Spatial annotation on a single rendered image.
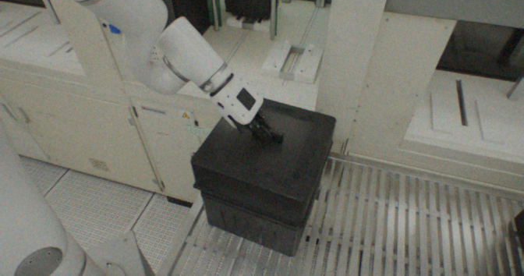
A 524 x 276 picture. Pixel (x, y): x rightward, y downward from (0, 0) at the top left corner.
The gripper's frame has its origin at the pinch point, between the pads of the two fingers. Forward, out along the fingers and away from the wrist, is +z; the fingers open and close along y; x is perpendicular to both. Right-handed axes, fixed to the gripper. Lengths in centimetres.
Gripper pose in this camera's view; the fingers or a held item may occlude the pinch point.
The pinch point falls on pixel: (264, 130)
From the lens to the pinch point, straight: 81.1
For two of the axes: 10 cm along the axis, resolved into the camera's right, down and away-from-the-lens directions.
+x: -6.6, 2.9, 7.0
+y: 3.8, -6.7, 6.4
